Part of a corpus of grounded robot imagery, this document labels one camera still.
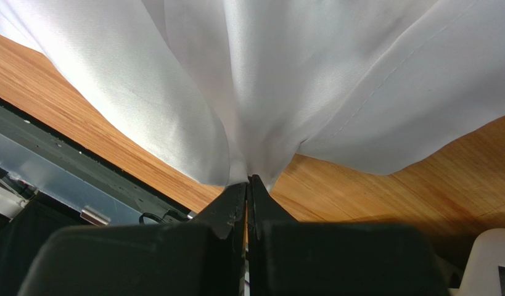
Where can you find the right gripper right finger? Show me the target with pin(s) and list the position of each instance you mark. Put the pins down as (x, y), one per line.
(288, 257)

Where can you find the white long sleeve shirt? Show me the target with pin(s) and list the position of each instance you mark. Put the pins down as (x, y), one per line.
(221, 90)

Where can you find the white laundry basket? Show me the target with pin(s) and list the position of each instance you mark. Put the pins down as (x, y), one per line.
(485, 270)

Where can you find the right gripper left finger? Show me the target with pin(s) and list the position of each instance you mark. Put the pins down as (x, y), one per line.
(204, 256)

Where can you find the aluminium frame rail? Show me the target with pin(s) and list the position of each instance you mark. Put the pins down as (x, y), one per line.
(93, 204)

